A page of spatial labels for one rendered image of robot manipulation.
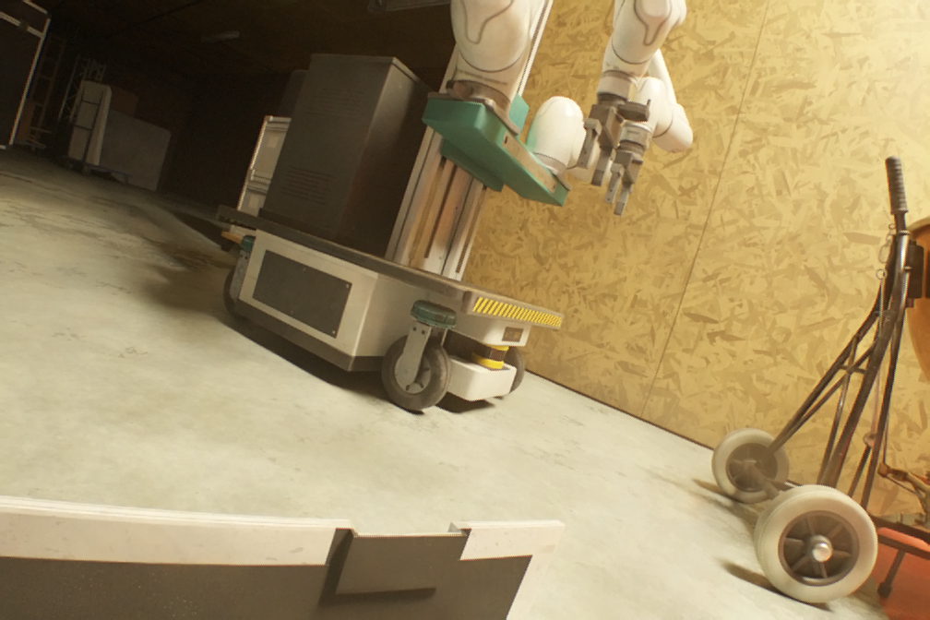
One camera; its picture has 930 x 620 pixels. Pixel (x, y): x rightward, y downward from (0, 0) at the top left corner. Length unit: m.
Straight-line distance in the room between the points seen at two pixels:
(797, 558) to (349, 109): 1.44
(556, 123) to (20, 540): 1.54
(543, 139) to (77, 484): 1.42
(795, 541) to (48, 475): 1.08
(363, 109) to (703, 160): 1.42
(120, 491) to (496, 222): 2.17
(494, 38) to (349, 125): 0.55
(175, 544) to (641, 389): 1.92
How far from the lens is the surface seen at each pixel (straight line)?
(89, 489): 0.68
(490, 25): 1.04
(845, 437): 1.12
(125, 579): 0.39
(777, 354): 2.06
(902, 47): 2.45
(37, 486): 0.68
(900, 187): 1.33
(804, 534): 1.03
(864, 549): 1.05
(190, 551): 0.38
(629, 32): 1.13
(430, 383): 1.15
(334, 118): 1.49
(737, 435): 1.46
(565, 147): 1.63
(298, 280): 1.32
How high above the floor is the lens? 0.35
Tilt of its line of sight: 3 degrees down
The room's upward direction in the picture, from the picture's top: 18 degrees clockwise
